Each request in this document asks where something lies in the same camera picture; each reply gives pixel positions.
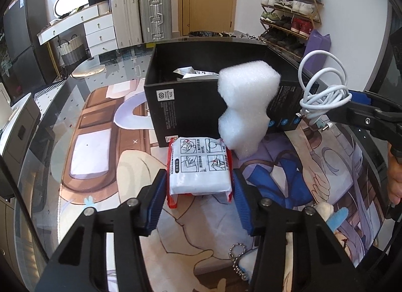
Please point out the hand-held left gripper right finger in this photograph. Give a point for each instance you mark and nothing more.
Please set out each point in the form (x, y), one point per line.
(246, 204)

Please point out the purple bag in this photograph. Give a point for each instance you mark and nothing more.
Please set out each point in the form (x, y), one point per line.
(317, 48)

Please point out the black cardboard box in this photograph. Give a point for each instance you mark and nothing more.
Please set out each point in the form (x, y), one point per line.
(169, 113)

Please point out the printed desk mat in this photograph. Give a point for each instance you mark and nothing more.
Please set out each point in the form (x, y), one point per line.
(94, 154)

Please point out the grey side table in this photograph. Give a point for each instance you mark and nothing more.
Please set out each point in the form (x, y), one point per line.
(18, 135)

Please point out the white suitcase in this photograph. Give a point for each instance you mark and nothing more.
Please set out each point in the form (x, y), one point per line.
(125, 19)

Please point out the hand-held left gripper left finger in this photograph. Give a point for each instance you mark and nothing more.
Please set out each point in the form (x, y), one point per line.
(154, 204)

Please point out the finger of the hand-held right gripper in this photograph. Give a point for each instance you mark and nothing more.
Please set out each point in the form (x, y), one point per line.
(359, 96)
(361, 117)

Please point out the person's right hand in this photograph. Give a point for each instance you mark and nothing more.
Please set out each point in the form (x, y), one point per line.
(395, 182)

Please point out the dark grey refrigerator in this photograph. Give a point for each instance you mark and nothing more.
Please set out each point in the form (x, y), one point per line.
(28, 41)

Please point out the white foam block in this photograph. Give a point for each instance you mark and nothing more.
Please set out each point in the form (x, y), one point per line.
(245, 106)

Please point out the woven laundry basket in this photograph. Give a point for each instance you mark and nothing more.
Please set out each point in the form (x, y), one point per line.
(73, 52)

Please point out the white upright appliance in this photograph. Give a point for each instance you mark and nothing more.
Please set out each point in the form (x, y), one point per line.
(3, 94)

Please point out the white dresser with drawers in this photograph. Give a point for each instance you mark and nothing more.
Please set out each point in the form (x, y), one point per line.
(97, 28)

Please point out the wooden shoe rack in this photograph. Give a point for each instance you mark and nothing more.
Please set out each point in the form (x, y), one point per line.
(315, 17)

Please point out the oval mirror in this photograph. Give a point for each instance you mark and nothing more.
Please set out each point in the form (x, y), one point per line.
(72, 0)

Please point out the rows of shoes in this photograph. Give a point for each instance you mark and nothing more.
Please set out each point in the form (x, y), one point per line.
(287, 6)

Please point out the white packet with red edges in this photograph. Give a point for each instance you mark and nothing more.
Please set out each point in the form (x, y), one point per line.
(198, 166)

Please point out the tan wooden door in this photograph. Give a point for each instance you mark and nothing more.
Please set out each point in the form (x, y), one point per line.
(207, 3)

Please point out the silver suitcase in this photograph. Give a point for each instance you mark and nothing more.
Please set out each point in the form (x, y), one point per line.
(155, 15)

